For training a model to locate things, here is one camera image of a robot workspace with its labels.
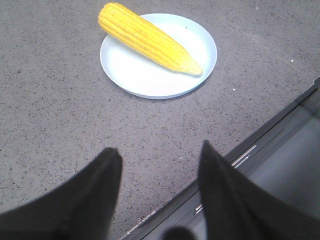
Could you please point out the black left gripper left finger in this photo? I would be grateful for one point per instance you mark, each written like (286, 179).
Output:
(80, 209)

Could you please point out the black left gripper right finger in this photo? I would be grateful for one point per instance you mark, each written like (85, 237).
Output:
(237, 209)

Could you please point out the light blue round plate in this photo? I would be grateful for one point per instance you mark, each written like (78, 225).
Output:
(144, 78)

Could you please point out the yellow corn cob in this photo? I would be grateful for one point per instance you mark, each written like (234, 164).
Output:
(147, 39)

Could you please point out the grey cabinet drawer front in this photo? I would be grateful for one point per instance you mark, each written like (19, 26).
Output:
(282, 158)

